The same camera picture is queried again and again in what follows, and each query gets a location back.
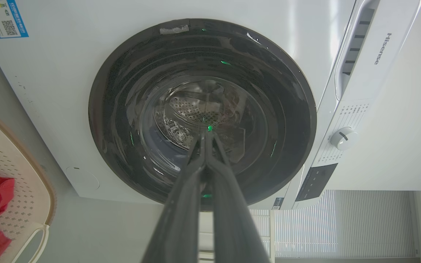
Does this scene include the beige perforated laundry basket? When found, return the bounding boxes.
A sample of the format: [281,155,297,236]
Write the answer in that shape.
[0,111,56,263]

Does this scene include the white vertical window blinds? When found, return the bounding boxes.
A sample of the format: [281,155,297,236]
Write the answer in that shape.
[249,190,417,259]

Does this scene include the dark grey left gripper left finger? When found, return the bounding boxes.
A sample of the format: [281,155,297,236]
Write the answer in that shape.
[141,132,207,263]

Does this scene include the round dark washing machine door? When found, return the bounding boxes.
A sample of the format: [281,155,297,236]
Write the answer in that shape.
[88,18,317,211]

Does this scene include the grey tape strip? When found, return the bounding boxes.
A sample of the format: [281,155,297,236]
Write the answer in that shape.
[159,24,190,35]

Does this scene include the blue energy label sticker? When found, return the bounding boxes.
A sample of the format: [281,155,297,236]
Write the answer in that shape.
[0,0,29,39]

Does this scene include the white Hisense washing machine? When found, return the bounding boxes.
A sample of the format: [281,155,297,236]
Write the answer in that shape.
[0,0,421,210]

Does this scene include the white round control knob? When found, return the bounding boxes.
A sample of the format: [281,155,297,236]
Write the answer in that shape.
[330,127,358,151]

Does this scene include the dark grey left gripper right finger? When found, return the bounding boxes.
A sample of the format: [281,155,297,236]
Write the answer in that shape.
[205,131,270,263]

